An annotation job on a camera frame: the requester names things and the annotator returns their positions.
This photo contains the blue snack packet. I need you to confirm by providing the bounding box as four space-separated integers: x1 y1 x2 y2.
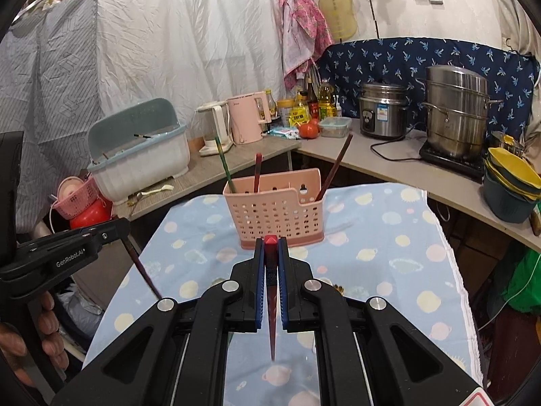
268 126 301 140

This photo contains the green plastic bag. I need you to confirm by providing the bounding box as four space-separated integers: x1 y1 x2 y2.
500 247 541 314

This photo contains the cooking oil bottle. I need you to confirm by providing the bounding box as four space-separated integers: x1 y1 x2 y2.
316 78 339 119

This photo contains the steel rice cooker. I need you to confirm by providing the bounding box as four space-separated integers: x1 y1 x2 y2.
359 82 410 140

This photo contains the black power cable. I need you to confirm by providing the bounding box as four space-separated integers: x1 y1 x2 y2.
371 120 428 162

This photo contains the blue planet print tablecloth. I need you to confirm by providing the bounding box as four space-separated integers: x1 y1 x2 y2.
82 183 485 406

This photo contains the small pink plastic basket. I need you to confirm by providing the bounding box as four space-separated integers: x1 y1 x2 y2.
52 175 100 220

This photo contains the steel steamer pot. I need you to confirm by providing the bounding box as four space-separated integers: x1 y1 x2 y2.
421 64 504 161

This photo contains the red chopstick dark plaid handle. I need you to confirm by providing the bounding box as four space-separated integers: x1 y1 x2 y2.
262 234 280 363

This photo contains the white electric kettle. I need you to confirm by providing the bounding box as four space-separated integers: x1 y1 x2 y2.
195 101 234 157

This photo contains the black induction cooker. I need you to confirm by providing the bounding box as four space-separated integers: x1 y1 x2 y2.
419 141 485 179

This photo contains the curved wooden counter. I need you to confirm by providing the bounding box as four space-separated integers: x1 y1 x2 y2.
113 129 541 255

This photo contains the white cable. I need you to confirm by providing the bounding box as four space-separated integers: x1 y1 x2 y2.
477 261 541 331

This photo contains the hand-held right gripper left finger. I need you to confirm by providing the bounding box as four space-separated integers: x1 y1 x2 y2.
53 237 268 406

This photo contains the dark sauce bottle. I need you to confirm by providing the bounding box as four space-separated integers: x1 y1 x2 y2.
306 78 320 121

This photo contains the pink perforated utensil basket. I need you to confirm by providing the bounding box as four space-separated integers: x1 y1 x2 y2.
222 168 326 250

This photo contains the pink electric kettle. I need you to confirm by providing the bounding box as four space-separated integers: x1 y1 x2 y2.
227 90 271 145

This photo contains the red plastic basin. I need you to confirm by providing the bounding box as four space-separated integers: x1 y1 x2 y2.
69 198 113 230

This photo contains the white dish box green lid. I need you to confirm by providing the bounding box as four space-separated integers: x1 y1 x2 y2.
87 97 190 202

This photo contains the dark red brown chopstick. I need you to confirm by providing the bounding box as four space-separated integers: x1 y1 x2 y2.
252 153 264 194
314 133 354 202

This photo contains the grey striped hanging sheet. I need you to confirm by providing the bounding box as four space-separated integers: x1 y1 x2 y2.
0 0 103 166

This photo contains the dark red chopstick gold band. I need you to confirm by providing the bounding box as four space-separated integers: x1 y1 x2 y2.
125 239 164 300

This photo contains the navy floral cloth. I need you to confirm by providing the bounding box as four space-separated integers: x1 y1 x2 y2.
316 37 541 137

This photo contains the beige curtain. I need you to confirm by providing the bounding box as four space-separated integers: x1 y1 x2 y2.
498 0 541 137

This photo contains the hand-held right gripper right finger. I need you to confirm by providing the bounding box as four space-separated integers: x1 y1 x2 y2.
276 238 483 406

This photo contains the yellow lidded jar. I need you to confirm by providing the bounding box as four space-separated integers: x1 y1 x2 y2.
276 97 297 127

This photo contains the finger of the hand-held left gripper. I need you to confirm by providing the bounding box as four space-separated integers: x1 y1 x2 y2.
18 217 132 258

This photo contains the white plastic spoon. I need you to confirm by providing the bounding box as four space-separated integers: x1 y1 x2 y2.
127 185 175 217

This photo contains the yellow cutting board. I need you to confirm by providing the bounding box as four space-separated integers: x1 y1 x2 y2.
318 0 354 42

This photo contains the red tomato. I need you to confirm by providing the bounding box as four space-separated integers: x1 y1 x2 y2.
298 119 320 140

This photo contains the stack of yellow teal bowls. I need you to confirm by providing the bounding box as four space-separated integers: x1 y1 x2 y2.
483 135 541 224

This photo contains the pink floral garment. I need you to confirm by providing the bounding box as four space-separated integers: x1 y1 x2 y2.
278 0 335 90

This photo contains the white hanging sheet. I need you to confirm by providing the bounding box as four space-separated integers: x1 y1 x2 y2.
84 0 289 145

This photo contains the clear food container green lid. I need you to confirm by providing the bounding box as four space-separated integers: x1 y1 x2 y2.
317 116 353 138

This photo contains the person's left hand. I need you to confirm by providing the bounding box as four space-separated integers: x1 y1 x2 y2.
0 293 69 386

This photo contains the green chopstick gold band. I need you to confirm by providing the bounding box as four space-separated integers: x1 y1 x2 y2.
214 136 237 194

